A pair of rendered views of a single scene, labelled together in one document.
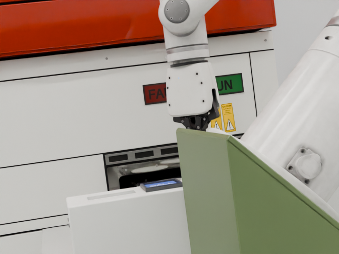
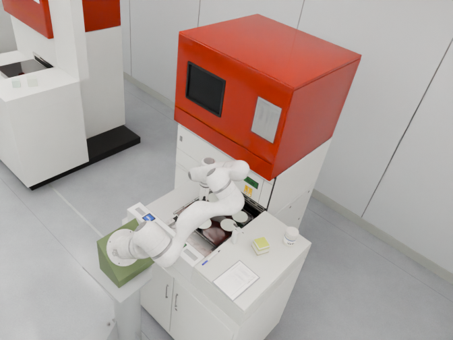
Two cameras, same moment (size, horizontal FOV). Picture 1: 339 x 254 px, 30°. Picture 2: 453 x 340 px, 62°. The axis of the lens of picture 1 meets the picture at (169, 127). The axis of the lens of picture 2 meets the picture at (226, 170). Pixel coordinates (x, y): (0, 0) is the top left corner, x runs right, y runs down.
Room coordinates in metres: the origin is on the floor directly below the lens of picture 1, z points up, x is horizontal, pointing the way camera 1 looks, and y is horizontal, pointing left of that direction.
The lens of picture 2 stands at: (0.18, -1.31, 2.59)
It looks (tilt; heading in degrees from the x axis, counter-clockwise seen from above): 39 degrees down; 46
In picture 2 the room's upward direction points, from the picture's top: 10 degrees clockwise
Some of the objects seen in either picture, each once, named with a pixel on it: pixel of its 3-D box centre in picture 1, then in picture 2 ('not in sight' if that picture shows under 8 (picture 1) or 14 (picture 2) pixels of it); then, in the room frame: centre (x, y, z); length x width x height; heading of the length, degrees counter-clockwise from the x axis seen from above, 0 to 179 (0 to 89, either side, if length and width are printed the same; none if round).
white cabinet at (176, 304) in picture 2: not in sight; (205, 279); (1.23, -0.21, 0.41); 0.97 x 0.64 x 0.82; 100
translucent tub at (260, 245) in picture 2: not in sight; (260, 246); (1.33, -0.50, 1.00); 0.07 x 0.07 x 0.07; 77
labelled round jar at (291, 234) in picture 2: not in sight; (290, 236); (1.51, -0.54, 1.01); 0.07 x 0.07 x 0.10
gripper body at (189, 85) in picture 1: (191, 86); (205, 189); (1.25, -0.05, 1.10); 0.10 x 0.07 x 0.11; 52
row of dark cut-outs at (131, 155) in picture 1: (194, 146); (237, 191); (1.53, -0.06, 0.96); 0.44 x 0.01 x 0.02; 100
